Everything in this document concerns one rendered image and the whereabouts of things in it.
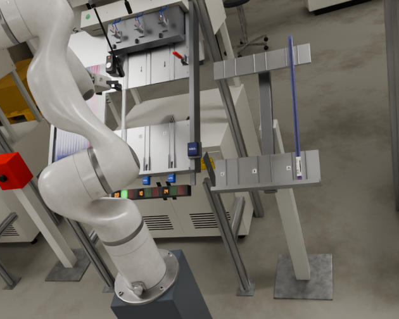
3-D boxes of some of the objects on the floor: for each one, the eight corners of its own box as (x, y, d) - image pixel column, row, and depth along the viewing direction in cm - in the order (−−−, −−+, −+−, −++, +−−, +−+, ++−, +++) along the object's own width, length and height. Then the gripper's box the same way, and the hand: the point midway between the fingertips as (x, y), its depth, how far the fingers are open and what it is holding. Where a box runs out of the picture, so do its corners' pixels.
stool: (268, 37, 485) (258, -13, 455) (268, 53, 440) (257, -2, 410) (226, 48, 500) (213, 0, 470) (222, 64, 454) (208, 12, 424)
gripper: (64, 94, 146) (94, 102, 162) (104, 86, 140) (130, 95, 156) (63, 74, 146) (92, 84, 163) (102, 65, 140) (129, 76, 156)
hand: (109, 89), depth 158 cm, fingers open, 8 cm apart
